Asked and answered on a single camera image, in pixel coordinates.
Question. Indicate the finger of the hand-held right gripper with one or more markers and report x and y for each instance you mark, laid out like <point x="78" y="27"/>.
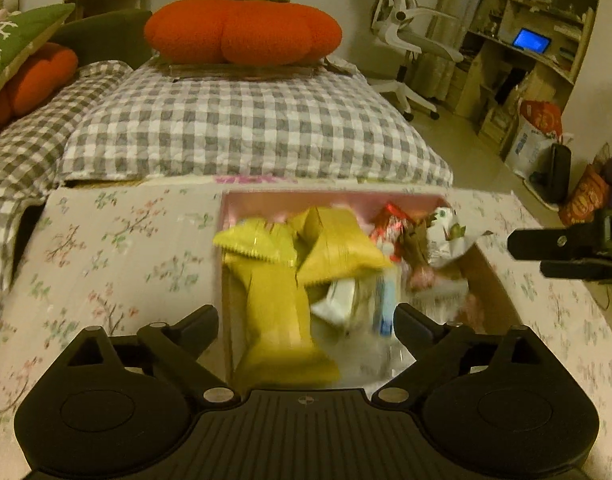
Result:
<point x="551" y="244"/>
<point x="581" y="269"/>

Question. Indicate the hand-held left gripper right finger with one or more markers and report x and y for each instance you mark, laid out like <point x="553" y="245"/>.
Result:
<point x="411" y="325"/>

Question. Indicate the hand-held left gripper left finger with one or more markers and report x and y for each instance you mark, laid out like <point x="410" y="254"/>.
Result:
<point x="201" y="325"/>

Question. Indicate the blue and white snack packet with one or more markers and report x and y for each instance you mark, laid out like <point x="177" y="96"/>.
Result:
<point x="383" y="305"/>

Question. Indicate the pink cardboard box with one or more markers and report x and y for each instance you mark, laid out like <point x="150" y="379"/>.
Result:
<point x="491" y="285"/>

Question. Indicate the yellow snack packet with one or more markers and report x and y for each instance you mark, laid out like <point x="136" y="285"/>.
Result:
<point x="341" y="245"/>
<point x="276" y="320"/>
<point x="253" y="240"/>

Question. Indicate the brown gold snack wrapper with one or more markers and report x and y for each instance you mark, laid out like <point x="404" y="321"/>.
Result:
<point x="417" y="242"/>

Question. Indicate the white and red snack packet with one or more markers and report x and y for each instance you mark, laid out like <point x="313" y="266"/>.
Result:
<point x="453" y="240"/>

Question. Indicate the red shiny snack packet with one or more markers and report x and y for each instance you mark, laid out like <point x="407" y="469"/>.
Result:
<point x="391" y="230"/>

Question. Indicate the orange printed bag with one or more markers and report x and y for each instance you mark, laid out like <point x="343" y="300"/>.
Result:
<point x="583" y="200"/>

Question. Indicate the pink wrapped snack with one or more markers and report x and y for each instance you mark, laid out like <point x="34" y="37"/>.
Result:
<point x="422" y="277"/>

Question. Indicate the black upright device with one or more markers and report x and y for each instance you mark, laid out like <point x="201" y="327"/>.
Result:
<point x="558" y="170"/>

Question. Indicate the white and red bag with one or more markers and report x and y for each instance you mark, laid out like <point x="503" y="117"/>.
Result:
<point x="531" y="135"/>

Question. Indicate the wooden shelf desk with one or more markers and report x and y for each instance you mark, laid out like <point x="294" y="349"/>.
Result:
<point x="491" y="95"/>

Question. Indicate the grey checked pillow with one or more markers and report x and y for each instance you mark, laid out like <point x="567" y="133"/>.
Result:
<point x="246" y="130"/>

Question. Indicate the tablet with blue screen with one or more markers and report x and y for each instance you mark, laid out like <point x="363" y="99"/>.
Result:
<point x="532" y="41"/>

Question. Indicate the grey checked blanket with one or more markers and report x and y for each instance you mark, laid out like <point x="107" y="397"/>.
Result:
<point x="26" y="170"/>

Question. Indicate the white office chair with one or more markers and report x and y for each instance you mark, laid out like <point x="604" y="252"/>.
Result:
<point x="411" y="30"/>

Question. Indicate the flat board under cushion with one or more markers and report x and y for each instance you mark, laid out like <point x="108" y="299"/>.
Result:
<point x="246" y="71"/>

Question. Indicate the small orange pumpkin cushion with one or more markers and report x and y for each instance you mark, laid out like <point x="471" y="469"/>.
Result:
<point x="31" y="85"/>

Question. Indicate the large orange pumpkin cushion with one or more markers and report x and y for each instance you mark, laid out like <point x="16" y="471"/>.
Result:
<point x="241" y="25"/>

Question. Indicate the dark green headboard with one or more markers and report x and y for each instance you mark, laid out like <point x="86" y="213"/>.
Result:
<point x="106" y="35"/>

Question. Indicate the green snowflake pillow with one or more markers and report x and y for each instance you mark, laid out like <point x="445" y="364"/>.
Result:
<point x="11" y="50"/>

